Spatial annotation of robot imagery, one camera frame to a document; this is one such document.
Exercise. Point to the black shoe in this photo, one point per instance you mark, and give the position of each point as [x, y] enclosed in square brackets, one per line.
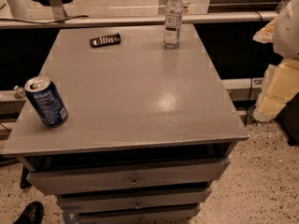
[32, 214]

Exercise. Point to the clear plastic water bottle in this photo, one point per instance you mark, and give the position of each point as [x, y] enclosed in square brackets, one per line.
[172, 24]

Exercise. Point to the blue pepsi can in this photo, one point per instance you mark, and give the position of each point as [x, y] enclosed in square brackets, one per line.
[46, 100]

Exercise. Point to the grey bottom drawer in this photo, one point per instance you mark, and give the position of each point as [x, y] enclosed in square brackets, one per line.
[140, 216]

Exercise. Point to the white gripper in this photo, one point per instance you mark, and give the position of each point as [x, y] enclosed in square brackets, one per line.
[288, 34]

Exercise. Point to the grey drawer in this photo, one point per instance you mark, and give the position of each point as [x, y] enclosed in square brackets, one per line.
[135, 200]
[140, 216]
[128, 176]

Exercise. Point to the small crumpled clear object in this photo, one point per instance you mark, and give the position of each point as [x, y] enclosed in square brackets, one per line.
[19, 92]

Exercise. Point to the white pipe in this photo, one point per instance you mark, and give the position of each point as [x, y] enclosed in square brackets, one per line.
[19, 9]

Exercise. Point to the grey middle drawer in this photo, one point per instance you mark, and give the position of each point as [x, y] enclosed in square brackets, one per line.
[135, 200]

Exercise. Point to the black snack bar wrapper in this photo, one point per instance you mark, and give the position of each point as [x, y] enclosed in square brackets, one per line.
[105, 40]

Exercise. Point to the grey top drawer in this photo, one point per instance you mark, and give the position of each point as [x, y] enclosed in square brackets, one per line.
[128, 176]

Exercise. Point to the grey metal rail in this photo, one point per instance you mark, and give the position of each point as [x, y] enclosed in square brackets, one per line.
[81, 21]

